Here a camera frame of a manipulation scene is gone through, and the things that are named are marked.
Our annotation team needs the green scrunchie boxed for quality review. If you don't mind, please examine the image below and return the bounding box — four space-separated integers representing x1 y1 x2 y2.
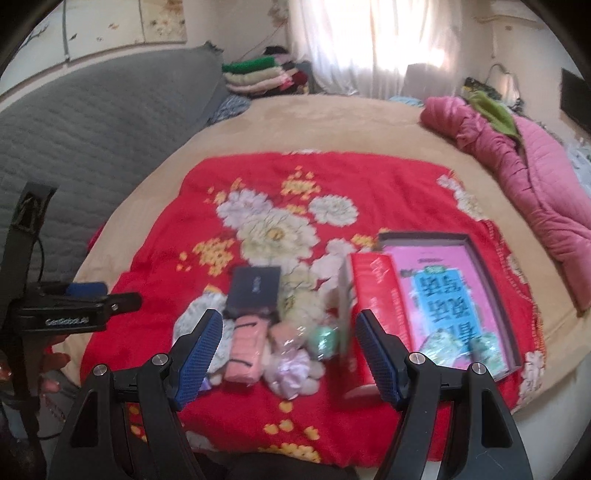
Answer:
307 325 340 361

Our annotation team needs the pink cloth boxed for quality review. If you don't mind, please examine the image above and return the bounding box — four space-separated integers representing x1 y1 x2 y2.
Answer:
224 316 271 384

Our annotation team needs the plush toy with pink bow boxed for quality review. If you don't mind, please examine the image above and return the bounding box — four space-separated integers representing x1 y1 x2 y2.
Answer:
270 323 308 358

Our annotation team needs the beige bed cover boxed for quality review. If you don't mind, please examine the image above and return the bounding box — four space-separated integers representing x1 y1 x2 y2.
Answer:
69 95 591 462

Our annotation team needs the white lace cloth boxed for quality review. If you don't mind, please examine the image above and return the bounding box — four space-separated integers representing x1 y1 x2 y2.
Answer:
173 295 236 374

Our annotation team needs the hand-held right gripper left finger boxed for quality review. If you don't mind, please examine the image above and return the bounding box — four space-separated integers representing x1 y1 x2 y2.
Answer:
46 308 223 480

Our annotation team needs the black television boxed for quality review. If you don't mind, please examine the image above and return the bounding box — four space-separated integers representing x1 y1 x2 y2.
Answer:
560 68 591 127

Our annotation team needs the person's left hand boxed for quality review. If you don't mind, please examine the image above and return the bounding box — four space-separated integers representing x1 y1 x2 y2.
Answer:
39 335 72 398

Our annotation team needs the dark patterned cloth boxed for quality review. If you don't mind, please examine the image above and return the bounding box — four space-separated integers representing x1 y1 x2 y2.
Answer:
462 76 502 100

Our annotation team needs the black cable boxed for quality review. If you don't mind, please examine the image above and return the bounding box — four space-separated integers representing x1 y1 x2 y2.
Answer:
34 235 47 287

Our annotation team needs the red floral blanket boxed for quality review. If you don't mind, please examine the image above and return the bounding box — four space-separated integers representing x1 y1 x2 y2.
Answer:
78 148 548 464

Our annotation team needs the pink quilt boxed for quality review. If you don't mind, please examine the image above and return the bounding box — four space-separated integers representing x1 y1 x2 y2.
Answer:
419 96 591 315

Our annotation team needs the grey quilted headboard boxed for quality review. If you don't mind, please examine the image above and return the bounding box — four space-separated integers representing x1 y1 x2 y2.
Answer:
0 41 252 296

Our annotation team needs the white curtain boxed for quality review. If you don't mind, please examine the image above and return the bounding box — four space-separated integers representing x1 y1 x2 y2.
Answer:
286 0 490 100

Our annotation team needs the blue patterned cloth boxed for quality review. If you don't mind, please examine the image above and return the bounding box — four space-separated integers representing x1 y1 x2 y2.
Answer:
210 95 252 125

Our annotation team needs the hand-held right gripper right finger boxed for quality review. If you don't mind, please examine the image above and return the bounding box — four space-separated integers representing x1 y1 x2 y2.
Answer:
353 308 534 480

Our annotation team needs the pink book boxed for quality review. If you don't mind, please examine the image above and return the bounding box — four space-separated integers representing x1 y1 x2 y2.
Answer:
383 244 506 370

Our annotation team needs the grey cardboard box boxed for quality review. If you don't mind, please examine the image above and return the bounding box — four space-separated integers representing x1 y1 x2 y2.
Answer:
376 231 525 381

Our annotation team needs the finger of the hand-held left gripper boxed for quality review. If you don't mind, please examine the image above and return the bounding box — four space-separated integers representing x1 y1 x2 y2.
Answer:
95 292 143 320
41 281 110 299

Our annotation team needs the green cloth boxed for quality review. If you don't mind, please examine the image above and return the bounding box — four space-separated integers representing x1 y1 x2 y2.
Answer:
464 90 520 139

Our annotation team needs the dark blue small box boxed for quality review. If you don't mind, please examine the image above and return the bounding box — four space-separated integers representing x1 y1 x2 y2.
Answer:
224 265 282 319

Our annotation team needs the stack of folded clothes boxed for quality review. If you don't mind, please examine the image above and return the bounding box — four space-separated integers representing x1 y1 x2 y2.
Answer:
222 44 315 97

